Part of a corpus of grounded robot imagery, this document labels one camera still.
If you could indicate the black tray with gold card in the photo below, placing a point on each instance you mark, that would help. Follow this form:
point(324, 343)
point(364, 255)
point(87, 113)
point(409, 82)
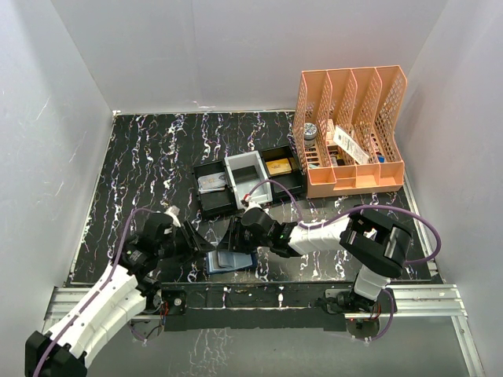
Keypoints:
point(295, 182)

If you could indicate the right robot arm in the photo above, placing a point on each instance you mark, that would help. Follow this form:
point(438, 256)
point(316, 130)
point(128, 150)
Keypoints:
point(378, 242)

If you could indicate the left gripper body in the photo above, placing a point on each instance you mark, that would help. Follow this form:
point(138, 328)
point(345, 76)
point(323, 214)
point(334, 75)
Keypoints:
point(167, 248)

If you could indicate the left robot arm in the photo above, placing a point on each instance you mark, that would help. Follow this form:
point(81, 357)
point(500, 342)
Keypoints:
point(124, 290)

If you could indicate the white plastic bin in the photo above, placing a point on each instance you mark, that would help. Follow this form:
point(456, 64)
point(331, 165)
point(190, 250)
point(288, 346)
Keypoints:
point(263, 194)

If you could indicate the blue card holder wallet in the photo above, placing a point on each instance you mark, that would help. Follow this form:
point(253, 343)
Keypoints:
point(218, 262)

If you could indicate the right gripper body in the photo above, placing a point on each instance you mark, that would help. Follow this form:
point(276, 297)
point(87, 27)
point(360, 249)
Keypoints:
point(262, 239)

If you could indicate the orange desk file organizer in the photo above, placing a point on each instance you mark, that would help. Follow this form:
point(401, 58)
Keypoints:
point(365, 102)

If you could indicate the gold credit card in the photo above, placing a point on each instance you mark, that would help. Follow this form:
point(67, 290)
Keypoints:
point(279, 167)

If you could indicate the black tray with blue card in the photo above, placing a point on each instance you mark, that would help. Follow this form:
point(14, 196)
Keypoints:
point(214, 204)

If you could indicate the black item in white bin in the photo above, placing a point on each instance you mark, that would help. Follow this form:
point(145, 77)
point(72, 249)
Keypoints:
point(248, 173)

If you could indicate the round jar with patterned lid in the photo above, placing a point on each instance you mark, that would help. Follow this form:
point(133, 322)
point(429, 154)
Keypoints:
point(310, 132)

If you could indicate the white VIP card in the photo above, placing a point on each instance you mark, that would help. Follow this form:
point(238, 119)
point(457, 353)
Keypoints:
point(212, 182)

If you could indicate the white labelled flat package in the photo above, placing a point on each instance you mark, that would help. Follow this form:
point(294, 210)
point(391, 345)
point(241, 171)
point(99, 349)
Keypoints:
point(349, 145)

